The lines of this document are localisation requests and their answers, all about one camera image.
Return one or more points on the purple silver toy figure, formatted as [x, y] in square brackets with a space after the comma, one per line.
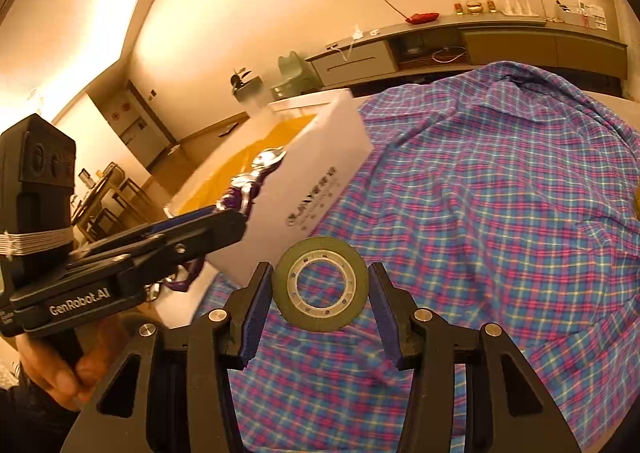
[250, 188]

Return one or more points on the group of clear glass cups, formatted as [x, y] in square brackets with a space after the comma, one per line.
[517, 3]

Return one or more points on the dark leafy plant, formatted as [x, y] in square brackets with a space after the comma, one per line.
[237, 77]

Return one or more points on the dark green tape roll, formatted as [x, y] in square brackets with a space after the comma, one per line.
[281, 283]

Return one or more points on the white foam box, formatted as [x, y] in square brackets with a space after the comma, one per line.
[310, 173]

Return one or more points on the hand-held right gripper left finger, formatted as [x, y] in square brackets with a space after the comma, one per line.
[250, 323]

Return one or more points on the green plastic child chair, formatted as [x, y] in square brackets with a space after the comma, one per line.
[292, 75]

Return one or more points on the wooden door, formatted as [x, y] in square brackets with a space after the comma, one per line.
[135, 128]

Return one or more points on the white organiser box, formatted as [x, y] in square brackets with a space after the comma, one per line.
[580, 15]

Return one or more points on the red dish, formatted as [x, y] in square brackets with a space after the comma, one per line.
[422, 18]

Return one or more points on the grey tv cabinet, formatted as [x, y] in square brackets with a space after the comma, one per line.
[500, 43]

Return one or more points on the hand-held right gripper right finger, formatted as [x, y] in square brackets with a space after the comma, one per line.
[387, 328]

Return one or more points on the person's left hand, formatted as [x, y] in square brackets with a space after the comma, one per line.
[55, 378]

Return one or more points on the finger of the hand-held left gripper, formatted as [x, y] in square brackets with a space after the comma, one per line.
[150, 230]
[210, 233]

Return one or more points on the wooden chairs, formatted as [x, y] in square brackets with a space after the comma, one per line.
[115, 203]

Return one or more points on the blue pink plaid cloth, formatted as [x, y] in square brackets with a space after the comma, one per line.
[475, 183]

